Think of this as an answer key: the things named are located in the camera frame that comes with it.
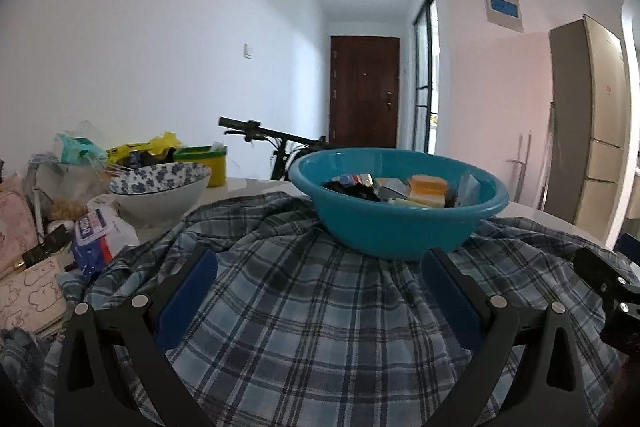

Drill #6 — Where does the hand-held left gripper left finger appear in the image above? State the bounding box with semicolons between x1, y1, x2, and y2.
54;247;219;427

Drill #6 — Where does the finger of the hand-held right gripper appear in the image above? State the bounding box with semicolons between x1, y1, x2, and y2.
572;247;640;354

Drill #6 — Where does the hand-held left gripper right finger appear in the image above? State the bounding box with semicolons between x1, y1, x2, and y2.
422;248;601;427

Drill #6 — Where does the teal plastic basin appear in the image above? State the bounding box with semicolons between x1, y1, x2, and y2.
288;148;510;262

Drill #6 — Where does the light blue pouch packet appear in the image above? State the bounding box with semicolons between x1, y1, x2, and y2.
457;172;484;208

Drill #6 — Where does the orange translucent plastic box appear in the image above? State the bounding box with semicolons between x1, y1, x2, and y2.
406;175;447;208

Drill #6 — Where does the white and blue wipes pack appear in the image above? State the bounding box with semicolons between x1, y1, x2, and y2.
72;207;141;278

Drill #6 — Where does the blue floral ceramic bowl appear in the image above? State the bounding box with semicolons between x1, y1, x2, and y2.
109;162;213;224

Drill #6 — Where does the metal folding rack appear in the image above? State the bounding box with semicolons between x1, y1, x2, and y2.
505;132;534;208

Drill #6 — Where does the blue plaid cloth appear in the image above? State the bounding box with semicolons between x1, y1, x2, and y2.
0;192;636;427

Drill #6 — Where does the yellow container with green rim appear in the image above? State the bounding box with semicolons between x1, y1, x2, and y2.
173;145;228;188

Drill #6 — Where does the black fuzzy item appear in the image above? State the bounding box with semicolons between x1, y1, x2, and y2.
322;177;381;202

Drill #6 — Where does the yellow plastic bag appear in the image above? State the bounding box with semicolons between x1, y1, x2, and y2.
106;132;182;168

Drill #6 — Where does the clear snack bag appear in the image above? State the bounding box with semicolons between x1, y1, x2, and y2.
30;152;112;228

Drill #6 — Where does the black bicycle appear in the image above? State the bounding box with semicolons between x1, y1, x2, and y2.
218;117;333;182

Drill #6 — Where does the teal tissue pack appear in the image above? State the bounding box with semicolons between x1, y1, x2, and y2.
56;133;108;165

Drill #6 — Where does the black-framed glass door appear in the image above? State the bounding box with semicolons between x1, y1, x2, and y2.
411;0;441;155

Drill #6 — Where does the brown wooden door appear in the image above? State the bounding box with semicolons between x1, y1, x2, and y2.
330;35;401;148

